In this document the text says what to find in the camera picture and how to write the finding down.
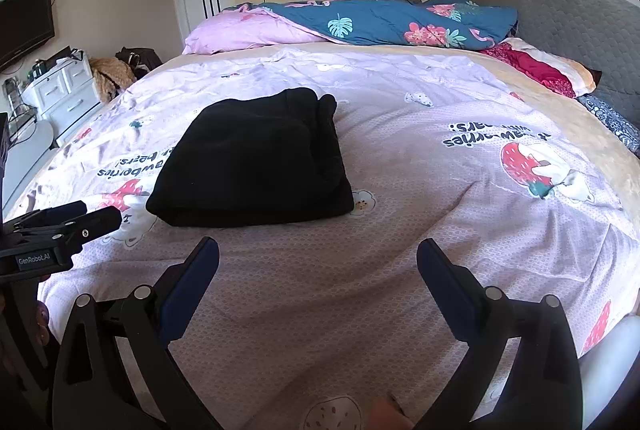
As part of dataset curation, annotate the black garment with orange patches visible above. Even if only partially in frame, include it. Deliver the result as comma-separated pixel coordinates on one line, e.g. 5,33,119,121
145,87,354,228

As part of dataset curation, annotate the left hand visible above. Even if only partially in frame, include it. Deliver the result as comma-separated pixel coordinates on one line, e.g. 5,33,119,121
0,276,51,376

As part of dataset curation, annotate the right hand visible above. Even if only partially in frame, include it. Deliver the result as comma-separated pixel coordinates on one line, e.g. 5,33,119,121
364,394,414,430

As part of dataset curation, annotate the white drawer cabinet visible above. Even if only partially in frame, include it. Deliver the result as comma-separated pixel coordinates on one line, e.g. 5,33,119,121
21,55,101,141

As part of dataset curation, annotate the tan fuzzy coat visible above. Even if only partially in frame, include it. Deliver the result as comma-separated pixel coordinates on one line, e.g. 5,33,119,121
89,57,137,104

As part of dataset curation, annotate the black bag on floor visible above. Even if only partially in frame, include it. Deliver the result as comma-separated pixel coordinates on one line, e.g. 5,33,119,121
115,47,163,80

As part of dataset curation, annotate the pink strawberry print bedsheet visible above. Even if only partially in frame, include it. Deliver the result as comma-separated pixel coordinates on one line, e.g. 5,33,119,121
10,45,639,429

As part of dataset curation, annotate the blue patterned pillow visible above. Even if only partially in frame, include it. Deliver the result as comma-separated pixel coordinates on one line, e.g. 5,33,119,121
577,94,640,157

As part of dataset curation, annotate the red floral pillow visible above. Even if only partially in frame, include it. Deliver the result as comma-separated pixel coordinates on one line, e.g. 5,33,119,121
483,38,602,99

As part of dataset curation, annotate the grey padded headboard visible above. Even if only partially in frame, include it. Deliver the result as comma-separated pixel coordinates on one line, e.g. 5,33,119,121
472,0,640,125

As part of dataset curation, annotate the blue floral pink duvet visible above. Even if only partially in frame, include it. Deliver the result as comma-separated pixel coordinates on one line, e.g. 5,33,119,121
182,0,518,55

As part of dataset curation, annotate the wall mounted black television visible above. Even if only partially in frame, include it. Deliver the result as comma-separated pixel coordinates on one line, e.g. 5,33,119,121
0,0,55,70

